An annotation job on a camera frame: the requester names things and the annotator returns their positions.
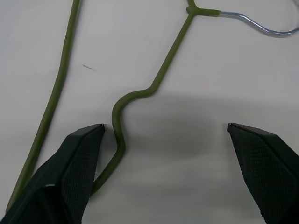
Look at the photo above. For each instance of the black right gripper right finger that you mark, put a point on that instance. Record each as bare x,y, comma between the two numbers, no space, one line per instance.
264,172

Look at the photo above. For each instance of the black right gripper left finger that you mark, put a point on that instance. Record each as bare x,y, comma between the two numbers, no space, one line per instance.
58,177

